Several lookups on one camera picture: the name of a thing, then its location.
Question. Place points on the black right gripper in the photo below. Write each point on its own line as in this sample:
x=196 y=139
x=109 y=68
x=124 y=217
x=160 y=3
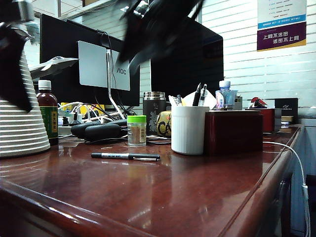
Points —
x=153 y=27

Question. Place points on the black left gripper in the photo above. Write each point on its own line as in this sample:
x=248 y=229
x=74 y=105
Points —
x=12 y=69

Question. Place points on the yellow ballpoint pen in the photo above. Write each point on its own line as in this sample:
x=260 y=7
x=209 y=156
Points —
x=182 y=101

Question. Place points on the black marker pen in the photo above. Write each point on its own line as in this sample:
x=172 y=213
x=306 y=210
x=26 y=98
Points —
x=143 y=156

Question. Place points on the clear pen black cap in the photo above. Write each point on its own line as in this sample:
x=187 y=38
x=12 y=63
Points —
x=202 y=96

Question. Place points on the white ribbed pen holder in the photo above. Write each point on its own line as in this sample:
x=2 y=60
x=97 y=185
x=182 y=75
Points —
x=187 y=130

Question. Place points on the office desk partition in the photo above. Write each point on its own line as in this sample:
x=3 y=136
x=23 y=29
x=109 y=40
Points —
x=311 y=148

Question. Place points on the grey model airplane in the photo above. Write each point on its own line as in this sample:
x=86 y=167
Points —
x=56 y=64

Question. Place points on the dark thermos cup steel lid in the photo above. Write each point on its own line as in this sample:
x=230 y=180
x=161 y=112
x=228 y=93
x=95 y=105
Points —
x=153 y=108

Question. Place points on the silver monitor stand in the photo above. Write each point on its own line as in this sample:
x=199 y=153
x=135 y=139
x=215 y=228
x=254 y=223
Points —
x=93 y=64

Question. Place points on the large black monitor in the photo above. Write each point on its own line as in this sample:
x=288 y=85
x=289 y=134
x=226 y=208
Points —
x=187 y=69

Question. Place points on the brown bottle green label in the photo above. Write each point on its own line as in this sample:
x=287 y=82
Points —
x=47 y=103

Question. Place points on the black AOC monitor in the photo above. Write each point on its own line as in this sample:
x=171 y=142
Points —
x=61 y=37

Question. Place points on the white tissue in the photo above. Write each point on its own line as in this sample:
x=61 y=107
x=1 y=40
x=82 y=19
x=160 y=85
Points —
x=188 y=98

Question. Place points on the yellow tin black print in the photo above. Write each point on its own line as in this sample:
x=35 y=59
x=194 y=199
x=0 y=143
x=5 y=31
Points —
x=164 y=123

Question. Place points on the yellow box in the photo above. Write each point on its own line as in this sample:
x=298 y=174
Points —
x=65 y=105

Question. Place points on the white ribbed thermos jug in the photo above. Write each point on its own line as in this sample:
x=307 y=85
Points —
x=24 y=133

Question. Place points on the small jar green lid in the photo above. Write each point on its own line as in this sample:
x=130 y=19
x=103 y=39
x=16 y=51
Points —
x=135 y=133

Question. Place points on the black padded pouch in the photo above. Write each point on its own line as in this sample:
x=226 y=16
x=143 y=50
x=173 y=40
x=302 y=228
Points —
x=79 y=129
x=101 y=132

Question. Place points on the white power strip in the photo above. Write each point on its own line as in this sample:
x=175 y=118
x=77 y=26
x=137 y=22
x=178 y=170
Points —
x=65 y=129

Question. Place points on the wooden toothpick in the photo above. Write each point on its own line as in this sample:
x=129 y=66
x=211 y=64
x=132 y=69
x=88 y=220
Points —
x=106 y=148

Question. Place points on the water bottle blue cap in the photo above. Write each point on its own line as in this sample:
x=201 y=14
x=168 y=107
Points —
x=222 y=98

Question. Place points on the clear plastic packet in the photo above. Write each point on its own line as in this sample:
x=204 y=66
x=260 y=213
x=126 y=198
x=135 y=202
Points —
x=232 y=98

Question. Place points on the small grey box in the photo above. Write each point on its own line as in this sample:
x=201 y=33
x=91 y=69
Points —
x=239 y=103

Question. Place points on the dark red wooden box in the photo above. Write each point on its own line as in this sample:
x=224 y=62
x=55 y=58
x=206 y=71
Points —
x=232 y=133

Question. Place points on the red black ornament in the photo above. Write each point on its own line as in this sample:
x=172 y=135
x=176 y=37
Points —
x=258 y=102

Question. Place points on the red gift box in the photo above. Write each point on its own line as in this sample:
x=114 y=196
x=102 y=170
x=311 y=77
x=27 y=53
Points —
x=269 y=121

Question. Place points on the black box white logo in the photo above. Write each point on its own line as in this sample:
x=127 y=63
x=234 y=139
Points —
x=286 y=106

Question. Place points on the purple white wall poster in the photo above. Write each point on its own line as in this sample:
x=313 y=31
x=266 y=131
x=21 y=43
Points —
x=281 y=37

